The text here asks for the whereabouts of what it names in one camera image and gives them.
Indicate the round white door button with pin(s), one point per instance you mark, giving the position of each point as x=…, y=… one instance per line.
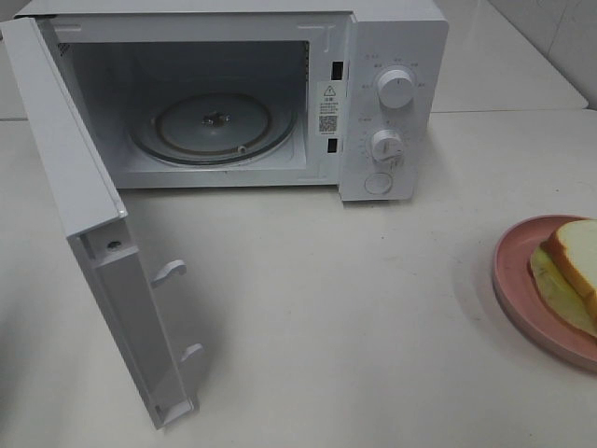
x=378, y=183

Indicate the pink round plate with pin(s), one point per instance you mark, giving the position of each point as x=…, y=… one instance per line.
x=517, y=294

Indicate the sandwich with lettuce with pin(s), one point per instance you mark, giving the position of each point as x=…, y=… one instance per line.
x=564, y=270

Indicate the glass microwave turntable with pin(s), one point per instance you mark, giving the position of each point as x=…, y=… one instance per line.
x=214, y=127

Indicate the white warning sticker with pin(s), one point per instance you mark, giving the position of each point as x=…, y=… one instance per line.
x=329, y=99

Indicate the white microwave oven body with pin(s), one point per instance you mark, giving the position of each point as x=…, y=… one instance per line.
x=130, y=54

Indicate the upper white power knob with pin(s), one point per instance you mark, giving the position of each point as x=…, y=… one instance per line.
x=395, y=87

